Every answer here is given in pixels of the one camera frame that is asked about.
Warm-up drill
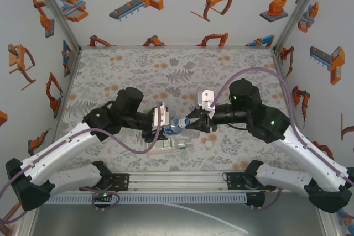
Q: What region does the clear bottle dark green label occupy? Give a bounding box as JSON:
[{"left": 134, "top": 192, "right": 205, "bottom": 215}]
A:
[{"left": 145, "top": 136, "right": 193, "bottom": 156}]

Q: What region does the clear bottle blue label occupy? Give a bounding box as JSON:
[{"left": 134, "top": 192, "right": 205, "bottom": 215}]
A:
[{"left": 162, "top": 116, "right": 186, "bottom": 138}]

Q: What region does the floral fern print tablecloth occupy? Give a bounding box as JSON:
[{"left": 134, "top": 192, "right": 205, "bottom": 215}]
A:
[{"left": 51, "top": 48, "right": 308, "bottom": 172}]

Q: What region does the white plastic tube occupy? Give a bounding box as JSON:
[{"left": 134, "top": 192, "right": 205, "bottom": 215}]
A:
[{"left": 162, "top": 202, "right": 249, "bottom": 234}]

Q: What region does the aluminium frame side rail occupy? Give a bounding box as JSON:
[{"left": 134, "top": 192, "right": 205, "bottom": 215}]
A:
[
  {"left": 272, "top": 50, "right": 315, "bottom": 169},
  {"left": 44, "top": 50, "right": 82, "bottom": 171}
]

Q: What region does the aluminium frame long rail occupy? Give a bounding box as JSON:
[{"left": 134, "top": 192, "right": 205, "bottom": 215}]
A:
[{"left": 29, "top": 170, "right": 327, "bottom": 193}]

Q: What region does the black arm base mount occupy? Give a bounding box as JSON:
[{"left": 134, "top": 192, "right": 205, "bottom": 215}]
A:
[
  {"left": 226, "top": 171, "right": 277, "bottom": 192},
  {"left": 110, "top": 173, "right": 131, "bottom": 192}
]

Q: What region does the white slotted cable duct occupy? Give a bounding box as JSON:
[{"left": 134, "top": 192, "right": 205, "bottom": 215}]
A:
[{"left": 46, "top": 193, "right": 247, "bottom": 205}]

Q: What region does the aluminium frame thin rail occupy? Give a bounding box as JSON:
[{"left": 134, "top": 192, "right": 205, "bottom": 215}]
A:
[{"left": 79, "top": 44, "right": 275, "bottom": 51}]

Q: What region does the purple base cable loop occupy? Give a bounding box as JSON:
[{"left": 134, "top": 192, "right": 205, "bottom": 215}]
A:
[
  {"left": 80, "top": 186, "right": 123, "bottom": 212},
  {"left": 220, "top": 170, "right": 283, "bottom": 211}
]

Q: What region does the aluminium frame post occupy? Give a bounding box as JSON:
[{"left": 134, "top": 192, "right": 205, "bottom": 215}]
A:
[
  {"left": 29, "top": 0, "right": 82, "bottom": 52},
  {"left": 273, "top": 0, "right": 329, "bottom": 53}
]

